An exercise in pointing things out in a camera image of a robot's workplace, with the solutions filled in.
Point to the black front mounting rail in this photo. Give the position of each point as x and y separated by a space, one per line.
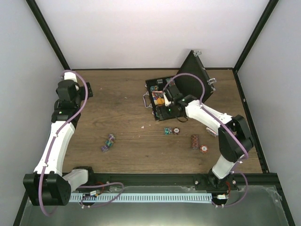
199 181

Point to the black frame post left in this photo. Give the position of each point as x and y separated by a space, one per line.
47 32

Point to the metal sheet front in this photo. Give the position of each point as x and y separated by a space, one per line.
260 207

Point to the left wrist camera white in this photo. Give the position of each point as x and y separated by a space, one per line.
70 76

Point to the chips in case back slot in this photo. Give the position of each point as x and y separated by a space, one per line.
154 88

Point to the black frame post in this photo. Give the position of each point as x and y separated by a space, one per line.
255 33
47 32

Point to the purple poker chip stack far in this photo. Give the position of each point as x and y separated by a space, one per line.
111 137

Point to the orange poker chip flat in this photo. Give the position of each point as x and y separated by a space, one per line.
204 149

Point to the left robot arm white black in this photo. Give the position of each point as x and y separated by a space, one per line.
47 185

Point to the light blue slotted cable duct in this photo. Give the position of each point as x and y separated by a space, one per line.
146 197

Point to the purple poker chip stack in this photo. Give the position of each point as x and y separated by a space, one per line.
104 148
111 137

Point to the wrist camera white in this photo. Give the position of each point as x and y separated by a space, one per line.
166 101
70 76

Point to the black frame post right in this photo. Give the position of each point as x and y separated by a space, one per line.
255 33

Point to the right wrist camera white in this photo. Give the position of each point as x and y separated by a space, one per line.
166 101

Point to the striped chip roll by arm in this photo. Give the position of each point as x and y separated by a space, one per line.
211 132

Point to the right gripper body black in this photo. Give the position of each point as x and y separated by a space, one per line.
168 114

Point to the brown poker chip roll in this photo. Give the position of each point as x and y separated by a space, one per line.
194 141

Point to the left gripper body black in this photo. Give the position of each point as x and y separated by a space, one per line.
90 92

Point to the black frame rail right side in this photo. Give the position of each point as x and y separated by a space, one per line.
257 145

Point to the black poker set case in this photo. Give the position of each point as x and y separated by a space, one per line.
187 85

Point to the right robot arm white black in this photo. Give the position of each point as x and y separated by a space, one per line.
234 136

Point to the purple poker chip stack near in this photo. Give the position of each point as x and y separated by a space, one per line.
104 148

